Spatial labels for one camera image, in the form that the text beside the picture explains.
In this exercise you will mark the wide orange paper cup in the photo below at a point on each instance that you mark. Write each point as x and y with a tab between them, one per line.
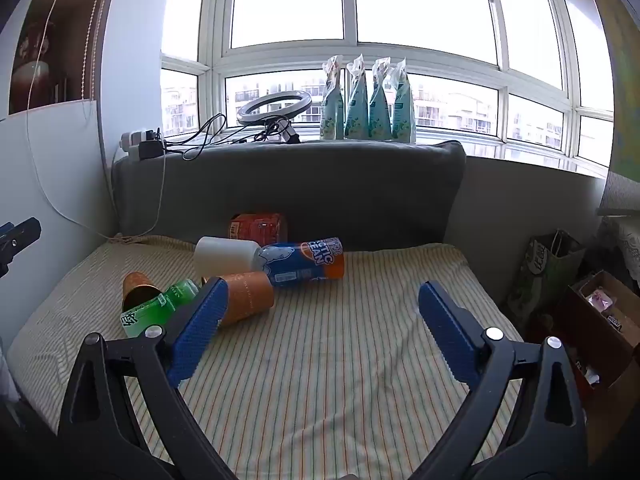
250	297

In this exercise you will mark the black power adapter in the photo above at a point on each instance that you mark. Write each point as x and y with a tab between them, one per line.
150	149

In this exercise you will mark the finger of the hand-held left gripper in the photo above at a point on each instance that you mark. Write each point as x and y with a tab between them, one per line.
22	237

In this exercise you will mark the pink packet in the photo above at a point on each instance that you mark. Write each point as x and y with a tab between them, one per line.
599	301

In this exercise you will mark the green drink bottle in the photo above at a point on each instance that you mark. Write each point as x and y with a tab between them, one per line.
167	300

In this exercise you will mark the orange carton box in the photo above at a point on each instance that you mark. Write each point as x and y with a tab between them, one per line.
257	227

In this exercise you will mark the cardboard box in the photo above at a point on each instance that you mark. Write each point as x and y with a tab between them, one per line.
600	350

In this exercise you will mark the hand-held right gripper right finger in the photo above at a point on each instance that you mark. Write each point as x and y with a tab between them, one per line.
447	330

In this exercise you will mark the white power strip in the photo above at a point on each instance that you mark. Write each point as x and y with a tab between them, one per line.
131	141

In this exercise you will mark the dark wall picture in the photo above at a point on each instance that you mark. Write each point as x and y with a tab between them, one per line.
50	50

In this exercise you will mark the blue and orange drink can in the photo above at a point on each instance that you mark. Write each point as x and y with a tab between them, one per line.
305	262

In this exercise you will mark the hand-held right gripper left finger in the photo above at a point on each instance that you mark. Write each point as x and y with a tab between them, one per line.
200	327

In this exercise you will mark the green paper bag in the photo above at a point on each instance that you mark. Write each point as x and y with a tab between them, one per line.
542	275

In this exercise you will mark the striped bed sheet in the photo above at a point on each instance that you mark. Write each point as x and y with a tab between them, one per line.
325	360

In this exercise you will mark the white cup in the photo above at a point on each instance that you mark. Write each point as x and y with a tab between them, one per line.
225	257

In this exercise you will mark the white window frame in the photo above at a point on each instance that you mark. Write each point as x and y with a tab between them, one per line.
350	46

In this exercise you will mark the pale green standing pouch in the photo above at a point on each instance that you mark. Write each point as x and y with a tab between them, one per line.
380	112
332	110
357	110
404	112

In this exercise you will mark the yellow green curtain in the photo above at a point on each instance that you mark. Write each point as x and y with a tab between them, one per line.
622	85

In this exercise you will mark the slim orange paper cup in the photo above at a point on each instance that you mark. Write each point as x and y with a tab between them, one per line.
137	290

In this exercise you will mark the grey padded headboard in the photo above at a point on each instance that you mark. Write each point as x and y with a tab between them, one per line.
325	190

